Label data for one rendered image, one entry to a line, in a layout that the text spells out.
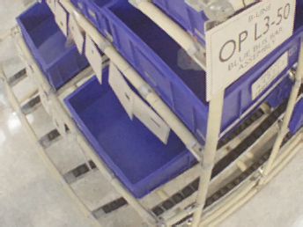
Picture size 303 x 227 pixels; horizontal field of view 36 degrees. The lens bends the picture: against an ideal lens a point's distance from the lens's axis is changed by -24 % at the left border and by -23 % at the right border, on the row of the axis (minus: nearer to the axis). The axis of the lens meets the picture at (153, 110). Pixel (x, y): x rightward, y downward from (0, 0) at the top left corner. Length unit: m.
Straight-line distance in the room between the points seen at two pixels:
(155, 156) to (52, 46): 0.59
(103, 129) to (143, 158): 0.15
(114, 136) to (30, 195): 0.92
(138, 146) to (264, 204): 0.93
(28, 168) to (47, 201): 0.21
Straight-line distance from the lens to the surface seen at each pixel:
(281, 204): 2.46
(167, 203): 1.64
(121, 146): 1.72
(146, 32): 1.51
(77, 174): 2.01
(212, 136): 1.21
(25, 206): 2.51
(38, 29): 2.06
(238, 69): 1.02
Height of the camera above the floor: 2.28
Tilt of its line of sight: 61 degrees down
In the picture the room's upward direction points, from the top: 5 degrees counter-clockwise
